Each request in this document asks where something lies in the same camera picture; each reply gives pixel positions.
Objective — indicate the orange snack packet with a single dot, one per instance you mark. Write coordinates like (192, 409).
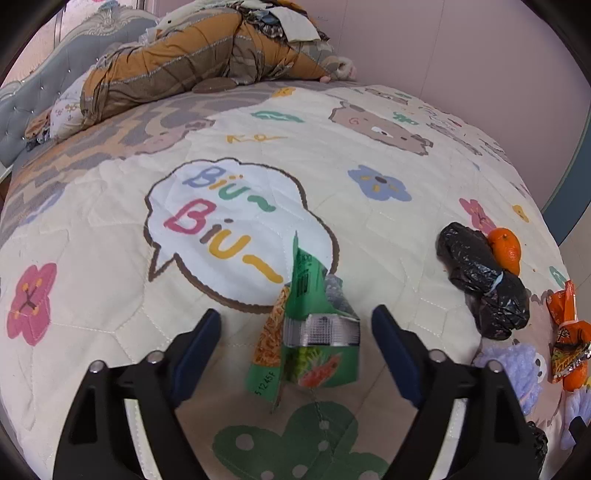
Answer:
(565, 341)

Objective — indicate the grey tufted headboard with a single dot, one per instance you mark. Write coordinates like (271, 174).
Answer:
(27, 120)

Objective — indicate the pile of clothes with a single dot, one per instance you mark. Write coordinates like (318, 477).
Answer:
(286, 23)

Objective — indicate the orange brown patchwork quilt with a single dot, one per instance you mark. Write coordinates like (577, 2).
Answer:
(184, 60)

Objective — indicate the black plastic bag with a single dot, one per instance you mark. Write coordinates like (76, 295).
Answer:
(475, 272)

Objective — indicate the tangerine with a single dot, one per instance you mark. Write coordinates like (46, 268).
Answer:
(508, 249)

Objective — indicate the pink white plush toy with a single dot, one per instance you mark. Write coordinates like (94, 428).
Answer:
(344, 69)

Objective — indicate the floral pillow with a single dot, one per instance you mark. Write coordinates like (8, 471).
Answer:
(64, 110)

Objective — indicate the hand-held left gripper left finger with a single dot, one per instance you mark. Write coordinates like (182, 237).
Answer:
(203, 341)

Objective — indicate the green snack packet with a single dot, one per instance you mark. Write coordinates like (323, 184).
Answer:
(323, 364)

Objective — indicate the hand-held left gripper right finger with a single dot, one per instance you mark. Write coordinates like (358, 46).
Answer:
(392, 341)

